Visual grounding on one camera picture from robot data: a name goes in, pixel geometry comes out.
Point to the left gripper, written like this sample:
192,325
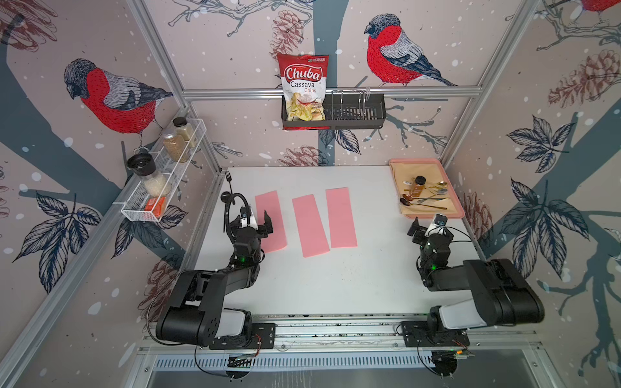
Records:
262,229

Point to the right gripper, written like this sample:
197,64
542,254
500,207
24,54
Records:
414,228

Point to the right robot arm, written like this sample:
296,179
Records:
500,294

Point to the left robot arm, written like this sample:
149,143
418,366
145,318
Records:
195,312

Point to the black spoon on tray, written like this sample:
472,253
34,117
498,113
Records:
407,203

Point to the small brown bottle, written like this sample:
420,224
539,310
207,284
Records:
418,186

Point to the black ladle spoon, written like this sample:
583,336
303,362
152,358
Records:
226,196

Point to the metal spoon on tray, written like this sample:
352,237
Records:
433,187

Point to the black fork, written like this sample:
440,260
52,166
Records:
228,177

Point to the small red packet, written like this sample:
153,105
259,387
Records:
156,206

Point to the spice jar silver lid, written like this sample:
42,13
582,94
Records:
175,145

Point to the spice jar dark lid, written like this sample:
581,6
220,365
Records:
185,130

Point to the black lid rice jar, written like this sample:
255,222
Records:
155,182

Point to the Chuba cassava chips bag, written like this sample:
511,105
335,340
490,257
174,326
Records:
304,84

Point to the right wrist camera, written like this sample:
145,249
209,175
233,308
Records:
438,225

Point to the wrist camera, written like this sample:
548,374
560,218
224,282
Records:
438,225
247,218

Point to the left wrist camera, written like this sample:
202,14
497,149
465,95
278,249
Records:
247,218

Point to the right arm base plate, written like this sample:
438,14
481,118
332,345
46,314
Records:
419,334

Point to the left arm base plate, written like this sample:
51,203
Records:
258,336

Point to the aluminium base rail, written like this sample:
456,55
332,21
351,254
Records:
368,333

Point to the clear acrylic wall shelf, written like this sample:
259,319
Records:
133,208

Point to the black wire wall basket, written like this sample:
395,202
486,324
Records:
340,110

